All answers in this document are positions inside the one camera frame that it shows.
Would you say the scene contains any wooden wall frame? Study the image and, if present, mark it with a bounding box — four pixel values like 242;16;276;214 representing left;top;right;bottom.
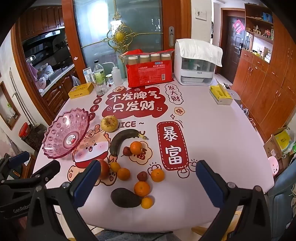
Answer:
0;81;21;130

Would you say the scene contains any pink rice cooker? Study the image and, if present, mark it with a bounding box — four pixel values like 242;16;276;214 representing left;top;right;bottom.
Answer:
35;76;47;90

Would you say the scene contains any red paper cup package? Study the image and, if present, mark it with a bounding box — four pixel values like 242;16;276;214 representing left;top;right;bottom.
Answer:
119;48;174;88

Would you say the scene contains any white cloth cover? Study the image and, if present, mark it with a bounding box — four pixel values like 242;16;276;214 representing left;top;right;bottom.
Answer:
176;39;223;67

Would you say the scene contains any red lidded jar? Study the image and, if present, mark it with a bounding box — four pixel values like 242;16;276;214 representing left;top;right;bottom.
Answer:
18;122;38;151

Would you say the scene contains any pink stool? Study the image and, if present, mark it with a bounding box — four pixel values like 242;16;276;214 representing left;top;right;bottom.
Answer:
268;156;280;178

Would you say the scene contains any clear glass bottle green label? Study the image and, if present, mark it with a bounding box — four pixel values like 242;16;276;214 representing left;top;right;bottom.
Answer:
93;60;106;86

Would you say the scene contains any pink plastic fruit bowl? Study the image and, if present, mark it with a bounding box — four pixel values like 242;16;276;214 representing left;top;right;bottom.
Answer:
41;108;91;160

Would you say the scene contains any wooden kitchen base cabinet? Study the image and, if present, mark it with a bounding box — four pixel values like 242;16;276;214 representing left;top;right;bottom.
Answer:
39;65;77;112

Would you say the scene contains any yellow tin box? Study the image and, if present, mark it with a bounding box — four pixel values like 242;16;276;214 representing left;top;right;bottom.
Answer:
68;82;94;100

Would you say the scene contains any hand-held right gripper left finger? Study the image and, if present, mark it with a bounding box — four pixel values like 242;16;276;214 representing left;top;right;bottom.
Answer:
25;159;102;241

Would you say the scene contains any white countertop appliance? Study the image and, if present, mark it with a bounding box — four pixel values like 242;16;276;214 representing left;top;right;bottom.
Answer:
174;39;215;86

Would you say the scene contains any white squeeze wash bottle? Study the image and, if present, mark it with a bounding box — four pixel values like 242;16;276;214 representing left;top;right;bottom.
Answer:
102;61;123;86

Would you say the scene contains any yellow speckled pear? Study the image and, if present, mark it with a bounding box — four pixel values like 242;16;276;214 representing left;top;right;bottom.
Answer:
100;115;119;133

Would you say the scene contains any white wall switch panel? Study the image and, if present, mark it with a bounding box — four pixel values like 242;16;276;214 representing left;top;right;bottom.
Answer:
194;8;207;21

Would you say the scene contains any frosted glass sliding door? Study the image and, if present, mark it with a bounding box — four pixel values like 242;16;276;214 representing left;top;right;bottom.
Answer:
61;0;192;81

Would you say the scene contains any red apple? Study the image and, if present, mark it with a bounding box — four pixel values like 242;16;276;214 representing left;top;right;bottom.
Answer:
96;159;110;180

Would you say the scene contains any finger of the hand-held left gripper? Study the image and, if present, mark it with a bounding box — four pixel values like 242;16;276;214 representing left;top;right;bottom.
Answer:
0;160;61;193
0;151;30;179

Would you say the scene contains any red door ornament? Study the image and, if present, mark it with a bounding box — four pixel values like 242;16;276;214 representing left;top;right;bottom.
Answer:
233;19;245;34

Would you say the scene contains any clear ribbed drinking glass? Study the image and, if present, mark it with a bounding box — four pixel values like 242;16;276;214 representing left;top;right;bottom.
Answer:
95;80;109;96

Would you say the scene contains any wooden shelf cabinet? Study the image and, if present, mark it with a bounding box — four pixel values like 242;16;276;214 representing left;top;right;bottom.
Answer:
231;3;296;144

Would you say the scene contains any cardboard box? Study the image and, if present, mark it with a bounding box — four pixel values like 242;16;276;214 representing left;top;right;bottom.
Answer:
264;126;294;172

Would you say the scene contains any dark entrance door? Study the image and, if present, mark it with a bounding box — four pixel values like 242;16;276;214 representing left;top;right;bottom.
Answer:
221;8;245;81

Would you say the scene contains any blue and white carton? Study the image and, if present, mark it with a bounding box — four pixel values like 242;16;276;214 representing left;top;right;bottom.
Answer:
83;67;94;83

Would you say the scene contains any overripe dark banana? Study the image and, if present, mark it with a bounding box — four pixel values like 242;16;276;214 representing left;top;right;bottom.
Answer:
109;129;148;157

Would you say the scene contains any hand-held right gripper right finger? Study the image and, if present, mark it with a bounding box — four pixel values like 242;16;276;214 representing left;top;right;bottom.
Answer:
195;160;275;241

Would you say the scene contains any yellow tissue box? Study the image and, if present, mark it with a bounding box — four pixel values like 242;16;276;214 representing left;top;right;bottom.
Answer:
209;80;233;106

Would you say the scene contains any blue chair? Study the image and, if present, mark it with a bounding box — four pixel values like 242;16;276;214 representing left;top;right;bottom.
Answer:
266;167;296;214

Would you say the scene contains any dark avocado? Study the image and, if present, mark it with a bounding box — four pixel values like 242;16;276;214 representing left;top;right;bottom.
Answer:
110;188;142;208

